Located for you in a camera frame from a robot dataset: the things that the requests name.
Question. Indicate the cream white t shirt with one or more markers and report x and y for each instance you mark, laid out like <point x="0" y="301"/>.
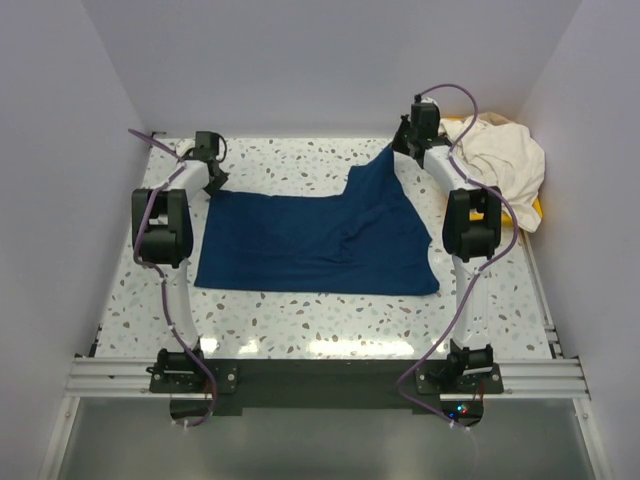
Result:
<point x="505" y="165"/>

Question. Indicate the blue mickey t shirt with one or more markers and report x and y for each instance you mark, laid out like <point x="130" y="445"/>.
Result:
<point x="367" y="240"/>

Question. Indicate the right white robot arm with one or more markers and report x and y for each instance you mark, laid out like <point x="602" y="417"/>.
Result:
<point x="471" y="231"/>

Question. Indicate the yellow plastic tray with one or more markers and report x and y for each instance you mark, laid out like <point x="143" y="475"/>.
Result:
<point x="535" y="215"/>

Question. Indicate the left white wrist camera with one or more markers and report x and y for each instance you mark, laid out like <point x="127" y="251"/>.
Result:
<point x="184" y="148"/>

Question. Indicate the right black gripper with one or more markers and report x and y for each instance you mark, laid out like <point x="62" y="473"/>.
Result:
<point x="397" y="138"/>

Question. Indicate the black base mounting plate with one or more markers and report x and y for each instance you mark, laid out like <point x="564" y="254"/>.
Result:
<point x="228" y="387"/>

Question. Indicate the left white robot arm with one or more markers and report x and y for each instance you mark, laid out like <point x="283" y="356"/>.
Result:
<point x="162" y="230"/>

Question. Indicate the aluminium frame rail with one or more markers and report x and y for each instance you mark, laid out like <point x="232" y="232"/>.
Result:
<point x="126" y="377"/>

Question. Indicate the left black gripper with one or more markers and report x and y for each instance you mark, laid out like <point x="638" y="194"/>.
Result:
<point x="213" y="188"/>

